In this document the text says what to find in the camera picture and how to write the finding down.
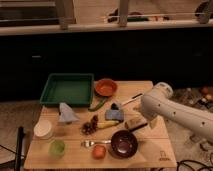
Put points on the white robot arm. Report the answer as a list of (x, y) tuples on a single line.
[(157, 101)]

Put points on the blue grey sponge block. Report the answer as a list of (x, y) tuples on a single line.
[(114, 115)]

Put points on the silver fork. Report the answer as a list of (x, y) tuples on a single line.
[(89, 143)]

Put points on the yellow banana toy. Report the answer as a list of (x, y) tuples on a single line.
[(106, 124)]

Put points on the white cup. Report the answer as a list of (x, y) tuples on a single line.
[(43, 129)]

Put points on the orange bowl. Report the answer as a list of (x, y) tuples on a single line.
[(105, 87)]

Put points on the grey blue cloth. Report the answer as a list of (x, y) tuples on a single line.
[(66, 114)]

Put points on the dark purple bowl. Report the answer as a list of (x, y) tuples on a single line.
[(123, 144)]

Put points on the green cup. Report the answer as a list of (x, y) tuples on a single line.
[(57, 148)]

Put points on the white handled knife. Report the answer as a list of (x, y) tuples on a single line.
[(131, 99)]

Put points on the pine cone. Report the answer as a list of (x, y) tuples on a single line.
[(91, 126)]

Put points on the green plastic tray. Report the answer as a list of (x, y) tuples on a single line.
[(75, 89)]

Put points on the black chair frame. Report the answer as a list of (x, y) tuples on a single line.
[(18, 152)]

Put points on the wooden board eraser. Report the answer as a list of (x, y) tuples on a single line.
[(135, 123)]

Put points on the small dark round object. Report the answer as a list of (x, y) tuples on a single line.
[(114, 106)]

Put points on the wooden folding table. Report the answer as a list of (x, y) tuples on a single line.
[(155, 149)]

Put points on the orange tomato toy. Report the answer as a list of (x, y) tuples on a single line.
[(99, 152)]

